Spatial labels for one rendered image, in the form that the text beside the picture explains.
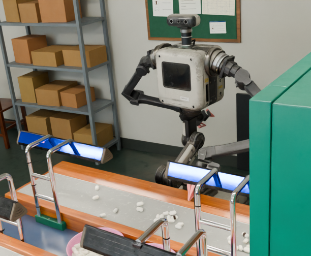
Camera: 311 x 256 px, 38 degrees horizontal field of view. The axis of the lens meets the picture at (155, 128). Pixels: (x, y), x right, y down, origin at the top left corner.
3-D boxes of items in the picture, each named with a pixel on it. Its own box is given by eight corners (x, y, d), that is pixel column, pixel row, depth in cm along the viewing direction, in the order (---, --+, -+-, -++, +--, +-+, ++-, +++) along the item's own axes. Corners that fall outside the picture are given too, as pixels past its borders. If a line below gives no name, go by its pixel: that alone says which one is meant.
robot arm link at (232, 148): (283, 136, 228) (281, 128, 219) (285, 146, 226) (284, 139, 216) (200, 153, 239) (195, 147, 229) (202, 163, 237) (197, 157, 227)
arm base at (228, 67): (226, 73, 253) (232, 54, 247) (239, 80, 250) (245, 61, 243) (218, 77, 247) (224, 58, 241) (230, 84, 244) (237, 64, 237)
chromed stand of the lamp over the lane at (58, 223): (60, 204, 258) (47, 132, 242) (87, 213, 248) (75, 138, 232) (35, 221, 244) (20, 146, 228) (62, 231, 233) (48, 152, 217)
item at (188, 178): (173, 170, 207) (172, 156, 204) (312, 201, 174) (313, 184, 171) (164, 178, 201) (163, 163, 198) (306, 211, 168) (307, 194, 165)
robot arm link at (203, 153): (204, 153, 238) (200, 148, 230) (225, 158, 233) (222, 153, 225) (197, 174, 235) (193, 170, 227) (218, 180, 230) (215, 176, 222)
